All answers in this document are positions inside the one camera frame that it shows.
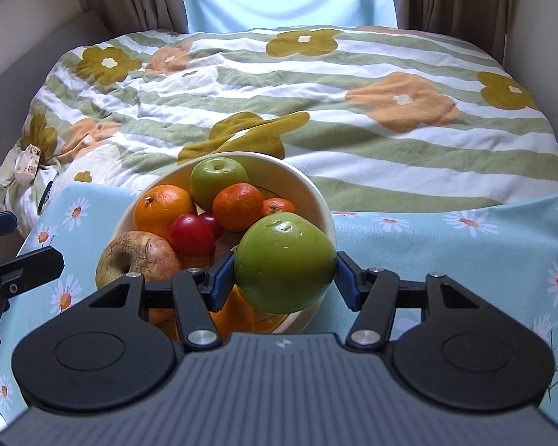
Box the red plum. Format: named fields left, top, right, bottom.
left=169, top=214, right=216, bottom=257
left=198, top=212, right=224, bottom=240

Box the striped floral blanket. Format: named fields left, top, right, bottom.
left=0, top=25, right=558, bottom=224

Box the small black object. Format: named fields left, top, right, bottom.
left=37, top=179, right=57, bottom=217

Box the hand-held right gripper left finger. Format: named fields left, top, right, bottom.
left=89, top=255, right=237, bottom=352

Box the light blue daisy tablecloth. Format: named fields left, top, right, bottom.
left=0, top=181, right=558, bottom=428

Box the green apple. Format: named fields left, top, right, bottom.
left=233, top=212, right=338, bottom=315
left=190, top=158, right=251, bottom=213

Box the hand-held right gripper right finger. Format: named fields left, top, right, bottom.
left=335, top=251, right=482, bottom=350

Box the large orange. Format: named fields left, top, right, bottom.
left=133, top=185, right=197, bottom=241

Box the small white patterned object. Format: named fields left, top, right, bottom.
left=16, top=144, right=43, bottom=187

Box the small tangerine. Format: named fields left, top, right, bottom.
left=260, top=198, right=297, bottom=218

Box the oval cream dish bear print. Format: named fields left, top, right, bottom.
left=109, top=152, right=336, bottom=333

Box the medium tangerine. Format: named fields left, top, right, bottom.
left=212, top=183, right=264, bottom=232

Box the large yellow-red apple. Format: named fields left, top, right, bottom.
left=95, top=231, right=184, bottom=291

